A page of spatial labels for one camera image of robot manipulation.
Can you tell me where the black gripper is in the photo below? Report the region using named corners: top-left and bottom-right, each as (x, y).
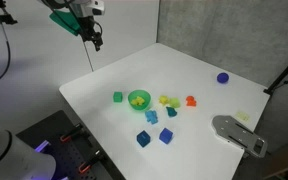
top-left (77, 14), bottom-right (104, 52)

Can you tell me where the light blue elephant toy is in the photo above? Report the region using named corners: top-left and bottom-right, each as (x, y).
top-left (144, 109), bottom-right (160, 125)

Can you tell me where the green plastic bowl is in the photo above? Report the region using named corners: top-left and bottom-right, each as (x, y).
top-left (127, 89), bottom-right (152, 112)

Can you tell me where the yellow toy inside bowl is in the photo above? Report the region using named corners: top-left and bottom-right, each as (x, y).
top-left (131, 96), bottom-right (147, 107)

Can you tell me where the yellow star-shaped toy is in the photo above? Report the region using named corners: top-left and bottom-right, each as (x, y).
top-left (158, 95), bottom-right (170, 107)

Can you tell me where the lime green toy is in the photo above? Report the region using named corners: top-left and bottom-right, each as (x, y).
top-left (169, 97), bottom-right (182, 109)

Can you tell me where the teal toy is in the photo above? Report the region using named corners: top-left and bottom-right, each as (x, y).
top-left (165, 106), bottom-right (178, 118)

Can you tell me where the orange toy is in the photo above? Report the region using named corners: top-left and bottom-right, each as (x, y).
top-left (185, 95), bottom-right (197, 108)

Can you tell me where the green cube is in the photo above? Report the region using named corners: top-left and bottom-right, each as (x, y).
top-left (112, 91), bottom-right (124, 104)

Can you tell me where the dark blue cube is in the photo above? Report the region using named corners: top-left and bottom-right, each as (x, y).
top-left (136, 130), bottom-right (152, 148)

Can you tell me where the black perforated base board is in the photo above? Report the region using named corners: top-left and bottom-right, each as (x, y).
top-left (15, 109), bottom-right (127, 180)

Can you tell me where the bright blue cube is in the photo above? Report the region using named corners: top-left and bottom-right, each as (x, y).
top-left (158, 127), bottom-right (174, 145)

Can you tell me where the purple ball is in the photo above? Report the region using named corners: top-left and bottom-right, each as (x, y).
top-left (216, 71), bottom-right (230, 84)

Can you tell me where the pale yellow flat piece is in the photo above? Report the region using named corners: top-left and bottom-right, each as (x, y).
top-left (235, 110), bottom-right (251, 122)

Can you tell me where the grey metal mounting plate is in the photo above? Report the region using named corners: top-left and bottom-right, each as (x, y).
top-left (211, 114), bottom-right (269, 159)

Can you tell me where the black tripod pole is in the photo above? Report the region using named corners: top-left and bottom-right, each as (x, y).
top-left (263, 48), bottom-right (288, 96)

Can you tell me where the black clamp orange handle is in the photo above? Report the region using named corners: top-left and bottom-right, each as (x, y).
top-left (78, 149), bottom-right (106, 174)
top-left (59, 123), bottom-right (85, 144)

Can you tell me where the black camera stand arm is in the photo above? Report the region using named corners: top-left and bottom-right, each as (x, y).
top-left (0, 0), bottom-right (19, 26)

